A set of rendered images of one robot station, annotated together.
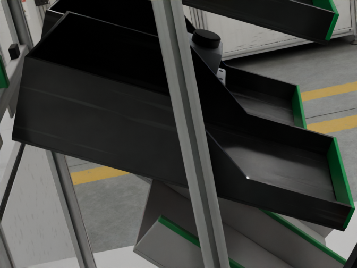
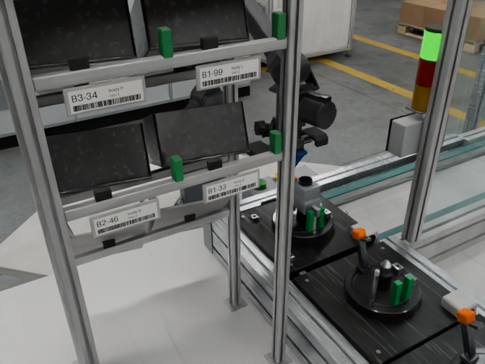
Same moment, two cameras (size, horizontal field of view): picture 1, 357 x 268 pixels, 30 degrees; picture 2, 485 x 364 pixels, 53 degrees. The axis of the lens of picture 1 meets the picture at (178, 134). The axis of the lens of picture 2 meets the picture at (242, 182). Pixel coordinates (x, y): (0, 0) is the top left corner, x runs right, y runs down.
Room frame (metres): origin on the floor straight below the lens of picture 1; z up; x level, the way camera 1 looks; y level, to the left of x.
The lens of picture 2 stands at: (0.82, 0.67, 1.63)
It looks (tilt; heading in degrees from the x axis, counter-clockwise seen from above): 31 degrees down; 240
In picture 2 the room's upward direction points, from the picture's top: 1 degrees counter-clockwise
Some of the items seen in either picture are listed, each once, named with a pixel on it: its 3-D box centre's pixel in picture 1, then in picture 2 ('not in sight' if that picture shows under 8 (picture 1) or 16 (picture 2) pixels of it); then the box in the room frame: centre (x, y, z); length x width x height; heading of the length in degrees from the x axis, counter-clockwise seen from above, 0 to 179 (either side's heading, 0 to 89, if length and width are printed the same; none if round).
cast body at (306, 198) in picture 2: not in sight; (307, 194); (0.25, -0.04, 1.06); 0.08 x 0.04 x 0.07; 90
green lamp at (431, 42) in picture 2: not in sight; (436, 44); (0.06, 0.07, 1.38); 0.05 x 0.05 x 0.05
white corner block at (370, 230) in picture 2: not in sight; (364, 235); (0.15, 0.05, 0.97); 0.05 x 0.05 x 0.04; 0
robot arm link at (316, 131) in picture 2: not in sight; (288, 132); (0.25, -0.12, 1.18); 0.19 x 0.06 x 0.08; 0
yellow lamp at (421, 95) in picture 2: not in sight; (426, 95); (0.06, 0.07, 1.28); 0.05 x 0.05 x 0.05
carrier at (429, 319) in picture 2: not in sight; (384, 276); (0.25, 0.21, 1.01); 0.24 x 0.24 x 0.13; 0
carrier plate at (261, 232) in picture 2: not in sight; (302, 228); (0.25, -0.05, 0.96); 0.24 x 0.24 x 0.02; 0
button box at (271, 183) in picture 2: not in sight; (281, 188); (0.16, -0.26, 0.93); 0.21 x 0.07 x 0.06; 0
